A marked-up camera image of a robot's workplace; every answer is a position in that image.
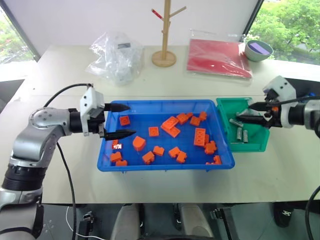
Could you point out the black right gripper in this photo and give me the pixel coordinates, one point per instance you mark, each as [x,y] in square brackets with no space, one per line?
[273,117]

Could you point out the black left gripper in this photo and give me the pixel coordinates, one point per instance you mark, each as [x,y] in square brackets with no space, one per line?
[95,123]

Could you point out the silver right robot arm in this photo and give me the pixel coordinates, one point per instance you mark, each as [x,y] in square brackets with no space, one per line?
[306,115]

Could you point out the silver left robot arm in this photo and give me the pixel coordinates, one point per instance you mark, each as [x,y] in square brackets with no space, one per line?
[37,140]

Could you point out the green plastic bin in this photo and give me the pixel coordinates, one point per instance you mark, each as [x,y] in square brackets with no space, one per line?
[250,146]

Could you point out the blue plastic bin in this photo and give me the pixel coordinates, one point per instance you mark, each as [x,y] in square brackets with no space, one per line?
[165,152]

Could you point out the orange square two-stud block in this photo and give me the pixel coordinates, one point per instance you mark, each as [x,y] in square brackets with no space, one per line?
[154,131]
[124,120]

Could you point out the grey cylindrical battery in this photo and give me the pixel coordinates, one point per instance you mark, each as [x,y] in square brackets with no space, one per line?
[239,133]
[245,136]
[236,122]

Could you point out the orange block with white glare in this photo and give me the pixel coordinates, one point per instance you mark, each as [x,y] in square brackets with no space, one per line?
[117,145]

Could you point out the orange rounded block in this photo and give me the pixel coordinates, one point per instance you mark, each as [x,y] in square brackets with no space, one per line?
[138,143]

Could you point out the orange notched block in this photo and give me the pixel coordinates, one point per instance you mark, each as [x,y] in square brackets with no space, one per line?
[182,118]
[115,156]
[148,157]
[174,151]
[158,150]
[203,116]
[181,157]
[121,163]
[210,147]
[217,160]

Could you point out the orange wide flat plate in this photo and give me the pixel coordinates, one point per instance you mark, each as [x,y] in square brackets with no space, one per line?
[169,123]

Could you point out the small orange block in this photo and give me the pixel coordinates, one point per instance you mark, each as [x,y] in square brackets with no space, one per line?
[210,163]
[190,115]
[207,139]

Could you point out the grey-green bowl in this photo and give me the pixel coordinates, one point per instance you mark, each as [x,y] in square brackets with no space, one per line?
[256,55]

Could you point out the orange long studded plate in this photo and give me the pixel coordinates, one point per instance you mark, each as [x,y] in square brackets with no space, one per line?
[199,136]

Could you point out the clear crumpled plastic bag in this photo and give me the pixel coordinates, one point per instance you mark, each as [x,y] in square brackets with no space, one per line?
[117,57]

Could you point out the purple block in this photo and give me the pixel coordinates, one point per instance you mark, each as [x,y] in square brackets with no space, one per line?
[260,48]

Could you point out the red folder in clear sleeve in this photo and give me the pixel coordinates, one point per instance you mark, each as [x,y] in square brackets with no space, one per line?
[216,58]

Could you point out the wooden branch stand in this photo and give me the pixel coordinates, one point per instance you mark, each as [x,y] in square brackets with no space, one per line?
[165,37]

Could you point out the red tag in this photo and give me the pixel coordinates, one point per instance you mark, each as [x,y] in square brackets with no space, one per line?
[156,13]

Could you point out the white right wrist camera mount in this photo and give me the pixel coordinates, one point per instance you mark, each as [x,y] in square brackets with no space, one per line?
[283,91]

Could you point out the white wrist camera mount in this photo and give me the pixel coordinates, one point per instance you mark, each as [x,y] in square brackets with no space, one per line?
[283,91]
[90,100]

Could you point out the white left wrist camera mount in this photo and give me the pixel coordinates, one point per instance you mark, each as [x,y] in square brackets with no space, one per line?
[90,100]

